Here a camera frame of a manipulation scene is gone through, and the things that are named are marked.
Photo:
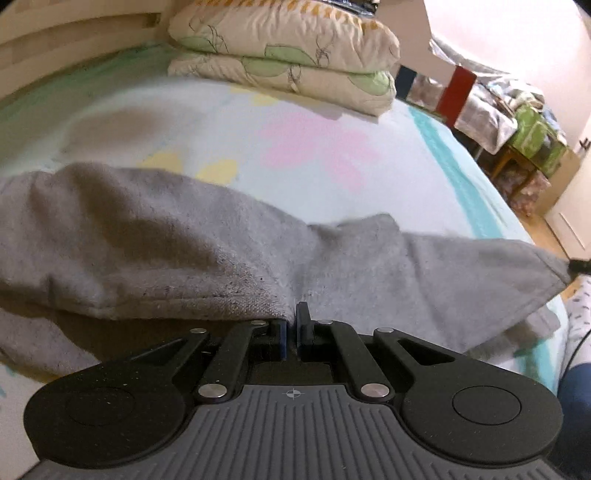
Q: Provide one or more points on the person's blue trouser leg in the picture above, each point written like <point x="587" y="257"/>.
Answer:
<point x="575" y="415"/>

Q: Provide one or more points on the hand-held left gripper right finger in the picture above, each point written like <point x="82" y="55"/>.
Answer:
<point x="303" y="334"/>

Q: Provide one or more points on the folded floral quilt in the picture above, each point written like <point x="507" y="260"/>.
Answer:
<point x="286" y="41"/>

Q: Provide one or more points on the wooden stool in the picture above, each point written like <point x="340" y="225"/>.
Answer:
<point x="512" y="170"/>

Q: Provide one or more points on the wooden headboard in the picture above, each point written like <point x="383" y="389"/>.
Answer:
<point x="69" y="37"/>

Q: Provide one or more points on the white desk with red leg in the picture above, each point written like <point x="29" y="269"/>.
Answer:
<point x="411" y="37"/>

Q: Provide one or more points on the silver cloth covered table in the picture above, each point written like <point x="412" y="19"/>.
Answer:
<point x="489" y="106"/>

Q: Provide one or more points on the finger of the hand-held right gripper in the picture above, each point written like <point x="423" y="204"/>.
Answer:
<point x="581" y="267"/>

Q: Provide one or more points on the floral printed bed blanket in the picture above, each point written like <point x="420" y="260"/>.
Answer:
<point x="300" y="138"/>

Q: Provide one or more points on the green box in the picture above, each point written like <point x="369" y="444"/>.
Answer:
<point x="535" y="136"/>

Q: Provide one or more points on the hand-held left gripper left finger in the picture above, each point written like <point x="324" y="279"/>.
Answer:
<point x="282" y="340"/>

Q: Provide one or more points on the white door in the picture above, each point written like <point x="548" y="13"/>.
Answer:
<point x="575" y="203"/>

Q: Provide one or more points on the grey pants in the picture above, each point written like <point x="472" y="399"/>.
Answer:
<point x="138" y="240"/>

